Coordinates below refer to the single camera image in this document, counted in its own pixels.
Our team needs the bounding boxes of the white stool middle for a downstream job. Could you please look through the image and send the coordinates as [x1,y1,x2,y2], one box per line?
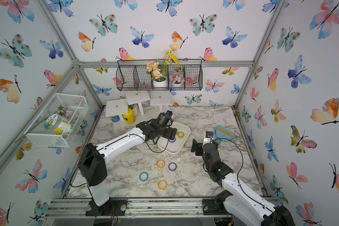
[125,91,150,116]

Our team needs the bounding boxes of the white pot peach flowers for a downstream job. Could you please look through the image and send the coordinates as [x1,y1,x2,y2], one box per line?
[146,61,168,88]

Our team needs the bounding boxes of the white stool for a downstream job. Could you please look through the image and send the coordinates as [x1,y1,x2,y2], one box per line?
[105,98,128,121]
[125,91,150,116]
[150,91,170,112]

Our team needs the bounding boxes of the green tape roll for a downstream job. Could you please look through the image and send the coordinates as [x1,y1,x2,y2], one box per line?
[177,131,185,139]

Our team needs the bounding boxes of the yellow bottle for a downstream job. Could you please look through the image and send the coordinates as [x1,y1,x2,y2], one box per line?
[122,108,135,124]

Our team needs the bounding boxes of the clear acrylic wall box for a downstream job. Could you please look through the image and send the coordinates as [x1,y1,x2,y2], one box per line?
[24,93,89,147]

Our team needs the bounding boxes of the orange tape roll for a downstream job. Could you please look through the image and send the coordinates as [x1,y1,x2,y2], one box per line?
[158,180,168,191]
[156,160,166,169]

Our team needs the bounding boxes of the white stool right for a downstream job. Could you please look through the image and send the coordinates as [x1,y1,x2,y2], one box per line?
[150,91,170,112]

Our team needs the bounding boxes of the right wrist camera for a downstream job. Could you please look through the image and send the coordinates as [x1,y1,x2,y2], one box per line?
[202,131,214,146]

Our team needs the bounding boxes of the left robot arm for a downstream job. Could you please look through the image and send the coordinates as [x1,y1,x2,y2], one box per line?
[78,111,178,207]

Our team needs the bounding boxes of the round tin in box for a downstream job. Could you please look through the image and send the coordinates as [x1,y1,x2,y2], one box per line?
[44,114,68,134]

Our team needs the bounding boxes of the white stool left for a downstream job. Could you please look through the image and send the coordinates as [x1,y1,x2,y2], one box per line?
[105,98,128,121]

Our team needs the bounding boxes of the blue tape roll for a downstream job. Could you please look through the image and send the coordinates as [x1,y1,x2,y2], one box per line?
[139,172,149,182]

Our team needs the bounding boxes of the yellow artificial flower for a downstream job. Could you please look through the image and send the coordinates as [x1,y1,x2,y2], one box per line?
[164,50,179,65]

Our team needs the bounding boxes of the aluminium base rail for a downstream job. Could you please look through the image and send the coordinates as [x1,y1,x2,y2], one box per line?
[46,197,280,218]

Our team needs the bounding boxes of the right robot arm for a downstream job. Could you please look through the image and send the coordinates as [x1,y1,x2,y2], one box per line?
[191,138,295,226]

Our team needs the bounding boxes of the blue cup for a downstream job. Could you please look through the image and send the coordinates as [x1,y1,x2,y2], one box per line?
[110,115,121,123]

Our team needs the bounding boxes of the white storage box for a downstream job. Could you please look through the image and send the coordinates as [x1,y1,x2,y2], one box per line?
[157,121,191,156]

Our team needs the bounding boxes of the white pot purple flowers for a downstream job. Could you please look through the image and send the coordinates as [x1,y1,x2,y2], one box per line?
[169,71,185,88]

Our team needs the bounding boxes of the teal brush dish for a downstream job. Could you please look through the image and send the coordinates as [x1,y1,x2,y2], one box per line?
[214,125,235,144]

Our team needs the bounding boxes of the black wire wall basket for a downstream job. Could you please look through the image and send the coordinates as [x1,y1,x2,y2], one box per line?
[116,59,203,91]

